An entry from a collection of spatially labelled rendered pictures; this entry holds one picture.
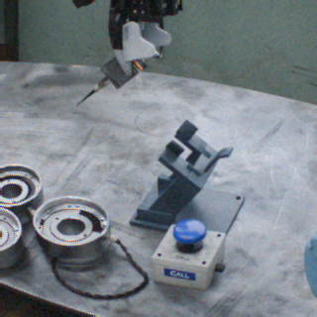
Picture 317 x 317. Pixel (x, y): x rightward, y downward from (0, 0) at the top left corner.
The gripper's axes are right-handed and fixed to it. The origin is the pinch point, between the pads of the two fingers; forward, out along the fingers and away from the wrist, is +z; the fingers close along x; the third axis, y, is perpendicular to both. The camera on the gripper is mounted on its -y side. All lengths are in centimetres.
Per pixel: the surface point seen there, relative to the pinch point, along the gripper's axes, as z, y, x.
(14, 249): 13.2, -2.7, -30.9
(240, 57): 58, -34, 139
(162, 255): 12.4, 15.8, -24.1
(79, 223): 13.8, 2.1, -20.2
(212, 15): 42, -43, 137
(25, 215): 13.8, -6.1, -22.3
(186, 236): 9.7, 18.3, -22.9
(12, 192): 14.0, -11.6, -17.7
